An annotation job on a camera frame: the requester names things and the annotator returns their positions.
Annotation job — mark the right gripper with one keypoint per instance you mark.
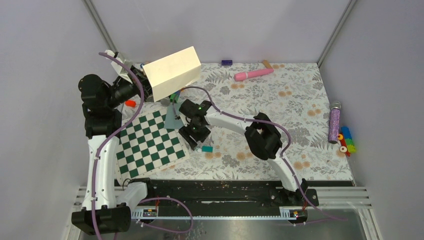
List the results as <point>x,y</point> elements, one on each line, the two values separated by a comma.
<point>185,132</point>

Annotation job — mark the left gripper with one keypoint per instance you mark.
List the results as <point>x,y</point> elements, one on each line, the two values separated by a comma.
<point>147,88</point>

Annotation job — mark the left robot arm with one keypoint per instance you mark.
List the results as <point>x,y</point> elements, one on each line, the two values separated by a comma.
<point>102,211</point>

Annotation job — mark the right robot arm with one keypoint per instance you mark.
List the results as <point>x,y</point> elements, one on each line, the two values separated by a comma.
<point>262,136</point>

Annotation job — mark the small red block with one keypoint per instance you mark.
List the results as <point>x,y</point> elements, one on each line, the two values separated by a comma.
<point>130,103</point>

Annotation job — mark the small teal block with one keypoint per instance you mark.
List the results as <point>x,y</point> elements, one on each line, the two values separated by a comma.
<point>207,149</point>

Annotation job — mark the green blue brick stack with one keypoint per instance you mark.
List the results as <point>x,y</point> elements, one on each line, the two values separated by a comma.
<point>174,97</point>

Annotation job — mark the green white checkerboard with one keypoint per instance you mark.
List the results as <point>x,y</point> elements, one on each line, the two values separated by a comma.
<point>147,147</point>

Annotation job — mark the pink cylinder marker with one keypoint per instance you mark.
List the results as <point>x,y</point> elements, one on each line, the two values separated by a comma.
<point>241,76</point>

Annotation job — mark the purple small brick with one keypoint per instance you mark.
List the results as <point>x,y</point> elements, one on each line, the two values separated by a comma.
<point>226,62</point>

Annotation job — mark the wooden block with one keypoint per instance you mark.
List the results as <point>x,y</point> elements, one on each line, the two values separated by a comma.
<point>267,64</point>

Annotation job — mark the purple glitter tube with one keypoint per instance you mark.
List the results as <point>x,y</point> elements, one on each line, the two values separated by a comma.
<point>334,122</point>

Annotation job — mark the colourful stacked brick toy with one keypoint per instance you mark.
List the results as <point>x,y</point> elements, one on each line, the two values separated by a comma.
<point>345,139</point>

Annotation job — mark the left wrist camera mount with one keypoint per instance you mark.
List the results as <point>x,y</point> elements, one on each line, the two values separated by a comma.
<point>118,57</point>

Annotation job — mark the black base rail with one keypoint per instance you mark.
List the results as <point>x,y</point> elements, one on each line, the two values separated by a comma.
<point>223,198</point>

